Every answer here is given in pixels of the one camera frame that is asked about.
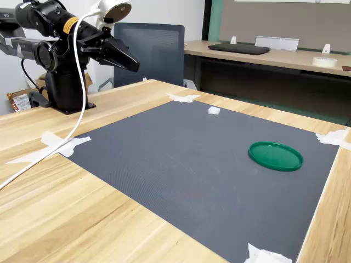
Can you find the small white plastic terminal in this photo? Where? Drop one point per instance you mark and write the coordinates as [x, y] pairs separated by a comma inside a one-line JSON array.
[[214, 110]]

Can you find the round green lid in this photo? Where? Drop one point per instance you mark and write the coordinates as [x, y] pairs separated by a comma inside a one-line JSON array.
[[275, 156]]

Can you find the dark grey office chair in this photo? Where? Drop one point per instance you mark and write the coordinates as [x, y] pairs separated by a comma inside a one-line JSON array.
[[149, 54]]

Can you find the black table clamp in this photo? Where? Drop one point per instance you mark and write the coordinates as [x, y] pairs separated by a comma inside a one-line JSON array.
[[38, 100]]

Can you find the white masking tape patch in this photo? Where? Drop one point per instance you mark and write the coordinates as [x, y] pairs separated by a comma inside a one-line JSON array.
[[183, 97], [263, 256], [333, 138], [55, 145]]

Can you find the brown cardboard box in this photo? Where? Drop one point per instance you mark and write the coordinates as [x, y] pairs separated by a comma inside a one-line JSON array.
[[19, 102]]

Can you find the dark grey mat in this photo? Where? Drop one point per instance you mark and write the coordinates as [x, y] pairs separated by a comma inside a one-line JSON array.
[[178, 178]]

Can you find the pale wooden side desk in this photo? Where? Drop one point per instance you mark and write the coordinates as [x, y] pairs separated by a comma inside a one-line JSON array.
[[274, 61]]

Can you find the white tape roll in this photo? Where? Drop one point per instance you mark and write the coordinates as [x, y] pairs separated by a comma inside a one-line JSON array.
[[324, 61]]

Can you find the white round camera box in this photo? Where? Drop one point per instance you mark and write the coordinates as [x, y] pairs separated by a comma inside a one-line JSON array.
[[115, 11]]

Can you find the small white bracket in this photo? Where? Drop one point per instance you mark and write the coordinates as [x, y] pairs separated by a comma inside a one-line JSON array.
[[233, 40], [325, 48]]

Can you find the grey partition with green frame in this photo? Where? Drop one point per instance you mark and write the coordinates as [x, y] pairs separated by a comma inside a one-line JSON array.
[[274, 22]]

